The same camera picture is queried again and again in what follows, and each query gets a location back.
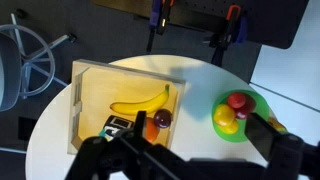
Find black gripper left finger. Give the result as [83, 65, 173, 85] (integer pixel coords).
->
[133, 110, 148, 141]

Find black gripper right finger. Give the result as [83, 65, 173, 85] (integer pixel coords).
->
[244, 112, 285, 162]

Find deep orange toy fruit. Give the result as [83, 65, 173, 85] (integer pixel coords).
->
[145, 117, 160, 144]

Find yellow toy banana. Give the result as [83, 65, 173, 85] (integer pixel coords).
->
[109, 83, 171, 116]

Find dark purple toy plum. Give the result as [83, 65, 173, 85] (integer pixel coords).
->
[152, 108, 173, 129]

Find green plastic bowl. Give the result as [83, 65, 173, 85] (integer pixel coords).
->
[212, 89, 270, 143]

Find light wooden tray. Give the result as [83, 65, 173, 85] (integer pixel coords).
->
[67, 59, 186, 156]

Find blue and black bar clamp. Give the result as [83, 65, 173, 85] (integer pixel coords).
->
[146, 0, 176, 54]

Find brown wooden workbench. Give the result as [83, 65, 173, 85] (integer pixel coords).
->
[91, 0, 154, 18]

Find orange handled bar clamp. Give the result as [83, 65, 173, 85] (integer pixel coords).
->
[203, 4, 249, 68]

